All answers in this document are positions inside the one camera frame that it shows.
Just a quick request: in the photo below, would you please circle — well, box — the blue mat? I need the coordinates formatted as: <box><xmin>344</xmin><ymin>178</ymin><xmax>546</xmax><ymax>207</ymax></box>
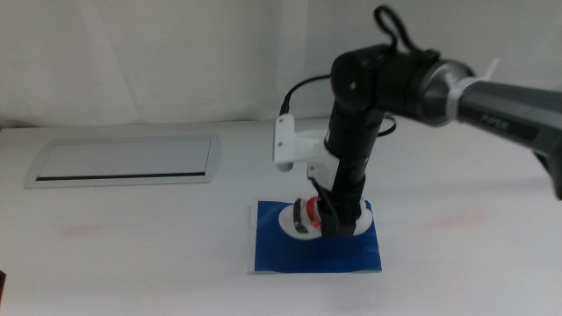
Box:
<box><xmin>249</xmin><ymin>199</ymin><xmax>383</xmax><ymax>275</ymax></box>

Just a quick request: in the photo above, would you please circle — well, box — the white zip tie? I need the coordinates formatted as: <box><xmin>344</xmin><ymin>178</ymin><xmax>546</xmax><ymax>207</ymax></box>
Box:
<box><xmin>442</xmin><ymin>58</ymin><xmax>502</xmax><ymax>120</ymax></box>

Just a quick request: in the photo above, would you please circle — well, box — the white fabric backdrop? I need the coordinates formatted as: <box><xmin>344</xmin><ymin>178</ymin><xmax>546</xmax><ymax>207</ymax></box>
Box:
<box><xmin>0</xmin><ymin>0</ymin><xmax>562</xmax><ymax>129</ymax></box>

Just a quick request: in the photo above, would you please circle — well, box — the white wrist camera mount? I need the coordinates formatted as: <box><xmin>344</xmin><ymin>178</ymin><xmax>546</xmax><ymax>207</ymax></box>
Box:
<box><xmin>272</xmin><ymin>113</ymin><xmax>342</xmax><ymax>188</ymax></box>

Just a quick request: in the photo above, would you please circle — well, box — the black camera cable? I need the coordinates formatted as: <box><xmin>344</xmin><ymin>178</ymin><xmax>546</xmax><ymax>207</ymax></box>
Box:
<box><xmin>279</xmin><ymin>73</ymin><xmax>333</xmax><ymax>117</ymax></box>

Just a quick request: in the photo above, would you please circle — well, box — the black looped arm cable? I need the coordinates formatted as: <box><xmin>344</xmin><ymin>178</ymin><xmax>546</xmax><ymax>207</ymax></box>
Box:
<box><xmin>373</xmin><ymin>4</ymin><xmax>423</xmax><ymax>54</ymax></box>

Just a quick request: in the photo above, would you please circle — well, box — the silver table cable hatch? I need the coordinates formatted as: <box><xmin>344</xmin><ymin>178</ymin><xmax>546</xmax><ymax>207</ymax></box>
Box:
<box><xmin>24</xmin><ymin>134</ymin><xmax>223</xmax><ymax>190</ymax></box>

